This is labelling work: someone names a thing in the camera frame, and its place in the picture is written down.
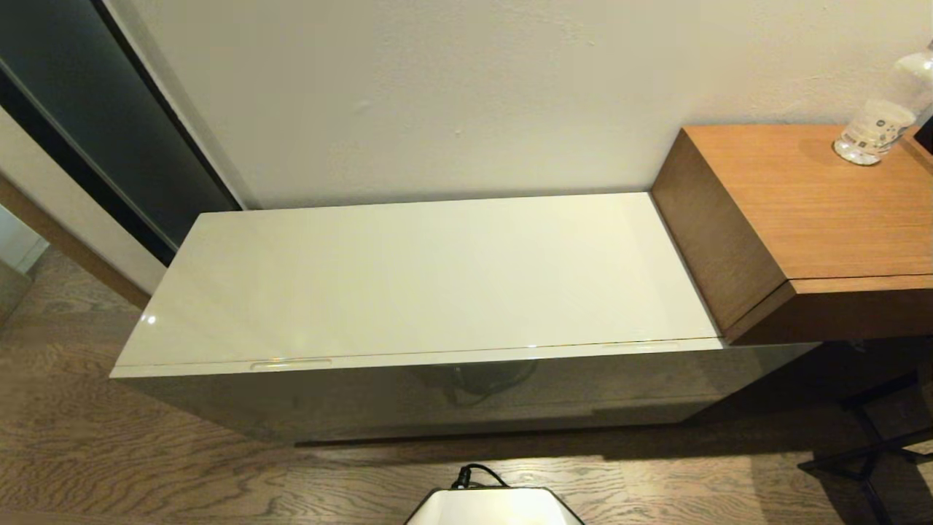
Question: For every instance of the dark glass door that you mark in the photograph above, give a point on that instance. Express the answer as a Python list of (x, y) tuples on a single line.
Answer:
[(95, 109)]

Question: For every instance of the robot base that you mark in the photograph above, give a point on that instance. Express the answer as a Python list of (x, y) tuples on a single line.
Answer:
[(492, 508)]

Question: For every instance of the white glossy cabinet drawer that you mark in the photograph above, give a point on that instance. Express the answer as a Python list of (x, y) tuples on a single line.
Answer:
[(437, 397)]

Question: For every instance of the clear plastic water bottle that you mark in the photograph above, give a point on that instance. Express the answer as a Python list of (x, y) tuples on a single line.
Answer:
[(878, 117)]

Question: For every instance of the brown wooden desk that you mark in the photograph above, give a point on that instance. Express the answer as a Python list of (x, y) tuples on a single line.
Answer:
[(824, 211)]

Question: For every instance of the black chair base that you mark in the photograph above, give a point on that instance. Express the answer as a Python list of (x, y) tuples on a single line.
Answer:
[(871, 445)]

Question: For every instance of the white glossy cabinet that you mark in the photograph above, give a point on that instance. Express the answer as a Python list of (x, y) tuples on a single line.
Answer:
[(437, 277)]

